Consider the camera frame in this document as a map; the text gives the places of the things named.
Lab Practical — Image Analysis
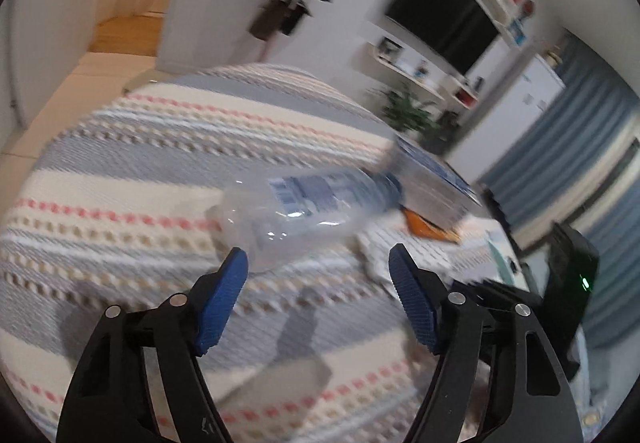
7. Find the red white shelf box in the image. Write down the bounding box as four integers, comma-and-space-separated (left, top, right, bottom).
452, 75, 476, 106

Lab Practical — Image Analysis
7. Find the framed butterfly picture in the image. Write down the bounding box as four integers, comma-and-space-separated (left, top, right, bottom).
377, 36, 401, 62

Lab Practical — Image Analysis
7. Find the blue white milk carton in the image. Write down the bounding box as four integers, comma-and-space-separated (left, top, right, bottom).
394, 137, 482, 229

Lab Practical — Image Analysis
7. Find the green potted plant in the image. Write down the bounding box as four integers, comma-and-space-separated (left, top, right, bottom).
379, 82, 441, 139

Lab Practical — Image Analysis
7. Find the clear plastic bottle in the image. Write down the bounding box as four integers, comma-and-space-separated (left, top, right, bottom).
205, 167, 404, 272

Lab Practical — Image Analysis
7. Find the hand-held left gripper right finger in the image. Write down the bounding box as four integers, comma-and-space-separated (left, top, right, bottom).
389, 244, 586, 443

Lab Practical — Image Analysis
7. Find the brown hanging bag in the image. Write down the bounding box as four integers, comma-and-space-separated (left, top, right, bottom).
248, 0, 286, 39

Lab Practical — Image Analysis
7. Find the black hanging bag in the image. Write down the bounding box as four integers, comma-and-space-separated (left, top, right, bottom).
279, 0, 311, 36

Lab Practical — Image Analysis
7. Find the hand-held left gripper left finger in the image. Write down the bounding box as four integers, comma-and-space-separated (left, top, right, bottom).
56, 247, 249, 443

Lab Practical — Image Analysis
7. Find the white room door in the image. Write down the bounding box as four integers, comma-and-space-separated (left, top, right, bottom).
0, 0, 117, 130

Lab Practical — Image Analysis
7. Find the short curved white wall shelf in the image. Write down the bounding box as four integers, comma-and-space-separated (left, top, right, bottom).
362, 42, 446, 99

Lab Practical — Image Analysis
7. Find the orange plastic bag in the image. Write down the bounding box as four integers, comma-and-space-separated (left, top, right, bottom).
403, 208, 464, 242

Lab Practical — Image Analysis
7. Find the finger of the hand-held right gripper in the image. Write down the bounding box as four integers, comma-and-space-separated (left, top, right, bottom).
481, 188, 534, 275
451, 279, 546, 320

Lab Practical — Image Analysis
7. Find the black acoustic guitar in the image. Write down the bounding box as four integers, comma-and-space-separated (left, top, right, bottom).
422, 110, 461, 154

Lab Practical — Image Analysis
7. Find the striped woven tablecloth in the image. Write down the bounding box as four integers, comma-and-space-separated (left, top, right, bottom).
0, 63, 502, 443

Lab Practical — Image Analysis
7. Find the black wall television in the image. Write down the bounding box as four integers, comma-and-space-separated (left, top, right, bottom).
383, 0, 501, 76

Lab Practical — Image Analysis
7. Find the blue grey curtain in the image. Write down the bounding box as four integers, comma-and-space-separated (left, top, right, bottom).
479, 37, 640, 350

